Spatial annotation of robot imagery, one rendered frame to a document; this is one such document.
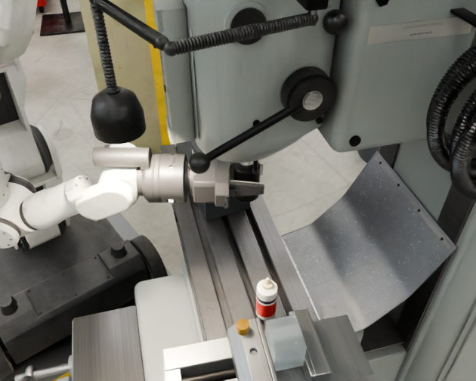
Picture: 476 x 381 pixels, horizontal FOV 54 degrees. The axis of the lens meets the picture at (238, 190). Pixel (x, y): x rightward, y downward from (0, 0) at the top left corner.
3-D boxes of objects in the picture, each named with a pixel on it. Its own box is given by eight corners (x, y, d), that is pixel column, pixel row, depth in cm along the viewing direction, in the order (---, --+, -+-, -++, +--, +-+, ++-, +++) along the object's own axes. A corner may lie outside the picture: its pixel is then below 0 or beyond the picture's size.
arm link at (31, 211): (85, 225, 88) (12, 253, 95) (95, 184, 95) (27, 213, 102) (41, 193, 81) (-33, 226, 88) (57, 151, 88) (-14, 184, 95)
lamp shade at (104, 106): (85, 126, 67) (75, 87, 63) (131, 110, 70) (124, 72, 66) (107, 150, 62) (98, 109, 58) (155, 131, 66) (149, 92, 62)
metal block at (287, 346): (273, 372, 77) (275, 352, 73) (264, 339, 82) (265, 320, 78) (303, 365, 78) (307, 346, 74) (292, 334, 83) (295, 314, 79)
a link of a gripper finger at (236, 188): (263, 193, 84) (229, 193, 84) (264, 180, 82) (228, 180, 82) (264, 199, 83) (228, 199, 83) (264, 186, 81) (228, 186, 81)
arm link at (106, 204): (140, 206, 82) (81, 229, 87) (146, 169, 88) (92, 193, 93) (115, 184, 78) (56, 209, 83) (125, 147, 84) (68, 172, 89)
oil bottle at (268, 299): (258, 323, 94) (261, 289, 87) (253, 306, 97) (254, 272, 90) (278, 318, 95) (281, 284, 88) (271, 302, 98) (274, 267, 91)
